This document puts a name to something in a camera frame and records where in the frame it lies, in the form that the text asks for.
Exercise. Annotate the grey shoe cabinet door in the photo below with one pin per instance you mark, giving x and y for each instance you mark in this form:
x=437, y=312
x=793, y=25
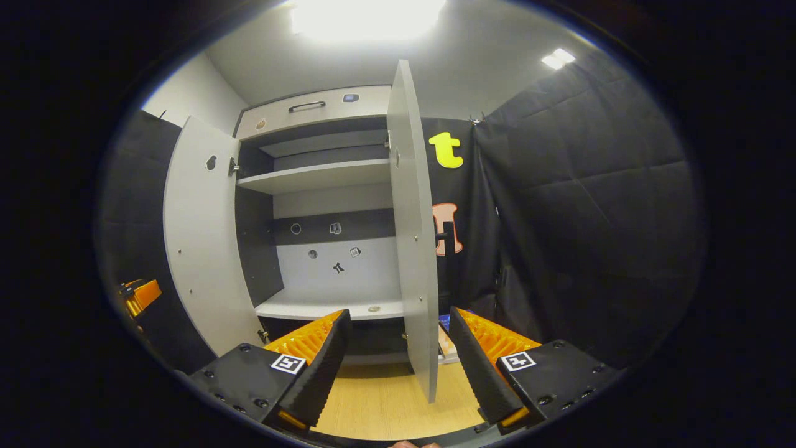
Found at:
x=202, y=249
x=413, y=218

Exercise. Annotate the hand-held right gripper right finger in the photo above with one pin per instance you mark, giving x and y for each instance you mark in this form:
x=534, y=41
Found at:
x=479, y=373

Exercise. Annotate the grey double-door shoe cabinet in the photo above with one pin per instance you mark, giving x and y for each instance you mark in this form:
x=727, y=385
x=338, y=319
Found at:
x=336, y=274

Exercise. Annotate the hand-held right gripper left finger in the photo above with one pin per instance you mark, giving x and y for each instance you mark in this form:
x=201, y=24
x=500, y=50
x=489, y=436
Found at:
x=323, y=373

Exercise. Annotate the grey cabinet shelf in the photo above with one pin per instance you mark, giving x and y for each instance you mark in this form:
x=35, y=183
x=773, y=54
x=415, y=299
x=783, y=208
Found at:
x=311, y=177
x=323, y=306
x=323, y=143

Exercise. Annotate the white ceiling light panel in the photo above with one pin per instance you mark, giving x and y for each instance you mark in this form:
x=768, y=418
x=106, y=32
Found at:
x=558, y=58
x=367, y=17

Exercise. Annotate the grey cabinet drawer front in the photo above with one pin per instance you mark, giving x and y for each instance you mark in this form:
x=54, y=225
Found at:
x=367, y=99

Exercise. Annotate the white book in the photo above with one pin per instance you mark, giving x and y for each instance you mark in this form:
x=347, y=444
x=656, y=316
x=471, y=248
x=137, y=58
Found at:
x=449, y=359

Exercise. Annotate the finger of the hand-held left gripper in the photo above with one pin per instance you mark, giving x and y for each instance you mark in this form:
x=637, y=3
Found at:
x=146, y=295

